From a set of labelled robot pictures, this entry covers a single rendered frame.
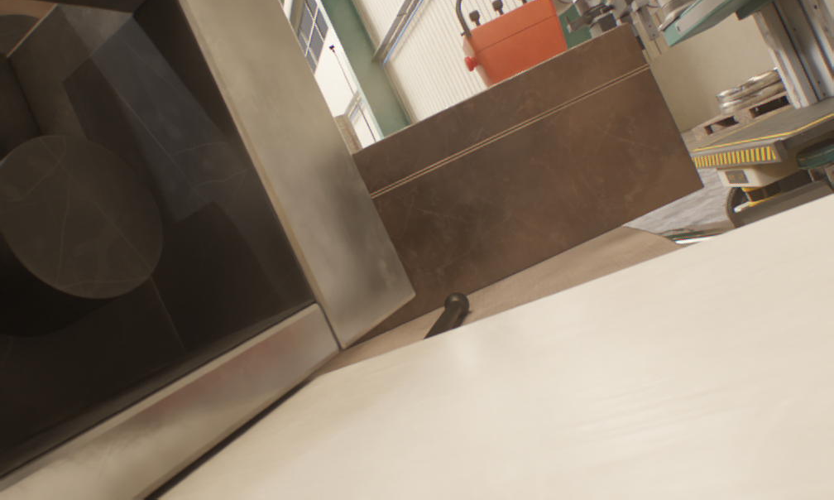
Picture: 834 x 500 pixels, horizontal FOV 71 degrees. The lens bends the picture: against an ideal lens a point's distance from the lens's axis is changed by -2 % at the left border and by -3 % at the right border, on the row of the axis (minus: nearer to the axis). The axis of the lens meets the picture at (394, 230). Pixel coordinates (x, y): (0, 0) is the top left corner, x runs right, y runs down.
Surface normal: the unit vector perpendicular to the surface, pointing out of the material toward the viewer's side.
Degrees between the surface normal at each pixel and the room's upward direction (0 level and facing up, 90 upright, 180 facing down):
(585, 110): 90
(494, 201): 90
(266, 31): 90
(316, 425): 0
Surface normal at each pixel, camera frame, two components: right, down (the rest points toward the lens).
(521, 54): -0.02, 0.14
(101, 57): -0.42, 0.20
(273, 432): -0.42, -0.91
